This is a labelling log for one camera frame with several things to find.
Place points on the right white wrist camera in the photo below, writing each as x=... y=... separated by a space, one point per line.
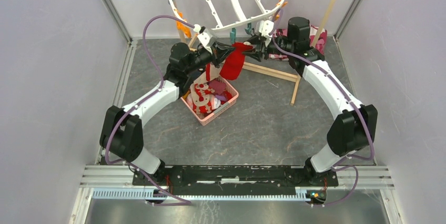
x=265 y=31

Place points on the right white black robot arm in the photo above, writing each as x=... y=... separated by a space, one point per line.
x=354 y=124

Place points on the red sock with white pompom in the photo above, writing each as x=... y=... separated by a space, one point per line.
x=234 y=62

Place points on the wooden rack frame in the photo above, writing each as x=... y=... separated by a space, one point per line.
x=308 y=62

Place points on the white round clip hanger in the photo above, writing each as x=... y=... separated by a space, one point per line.
x=228 y=16

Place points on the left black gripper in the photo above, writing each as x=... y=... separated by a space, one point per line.
x=220 y=52

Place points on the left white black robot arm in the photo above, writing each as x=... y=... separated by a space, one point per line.
x=122 y=132

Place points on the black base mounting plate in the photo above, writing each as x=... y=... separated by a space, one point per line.
x=241 y=180

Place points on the pink perforated plastic basket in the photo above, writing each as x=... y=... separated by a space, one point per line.
x=223 y=102

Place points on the plain red sock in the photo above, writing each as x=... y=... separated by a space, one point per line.
x=207 y=72

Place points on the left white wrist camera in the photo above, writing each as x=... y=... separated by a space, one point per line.
x=206 y=38

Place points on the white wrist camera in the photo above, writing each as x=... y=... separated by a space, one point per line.
x=206 y=38
x=265 y=31

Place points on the maroon purple sock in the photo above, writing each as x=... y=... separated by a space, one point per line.
x=218 y=86

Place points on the red white patterned Christmas sock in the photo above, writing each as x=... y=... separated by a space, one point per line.
x=203 y=100

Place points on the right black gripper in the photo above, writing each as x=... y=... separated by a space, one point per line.
x=255 y=53

